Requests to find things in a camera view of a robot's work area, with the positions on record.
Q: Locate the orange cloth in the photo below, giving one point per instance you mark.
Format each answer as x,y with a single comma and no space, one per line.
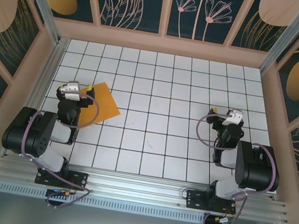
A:
104,104

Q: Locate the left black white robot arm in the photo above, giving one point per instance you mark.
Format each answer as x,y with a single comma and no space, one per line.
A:
33,132

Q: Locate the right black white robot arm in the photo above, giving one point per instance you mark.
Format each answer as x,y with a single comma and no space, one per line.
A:
258,169

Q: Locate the small yellow power connector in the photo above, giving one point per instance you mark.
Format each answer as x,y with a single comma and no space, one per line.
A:
217,219
67,192

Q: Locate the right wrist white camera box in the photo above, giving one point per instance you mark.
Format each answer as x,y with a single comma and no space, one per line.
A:
232,118

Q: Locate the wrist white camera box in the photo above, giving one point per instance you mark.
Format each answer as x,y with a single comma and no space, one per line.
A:
232,118
70,89

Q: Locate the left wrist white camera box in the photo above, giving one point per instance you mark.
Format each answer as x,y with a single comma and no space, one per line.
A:
70,89

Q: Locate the aluminium side rail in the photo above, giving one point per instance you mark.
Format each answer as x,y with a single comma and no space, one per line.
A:
47,79

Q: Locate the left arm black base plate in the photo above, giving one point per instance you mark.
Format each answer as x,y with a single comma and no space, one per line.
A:
79,181

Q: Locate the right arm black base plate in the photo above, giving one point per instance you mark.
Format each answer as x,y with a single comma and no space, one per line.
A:
195,199

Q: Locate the long aluminium mounting rail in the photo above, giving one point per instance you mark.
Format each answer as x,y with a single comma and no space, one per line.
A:
136,186

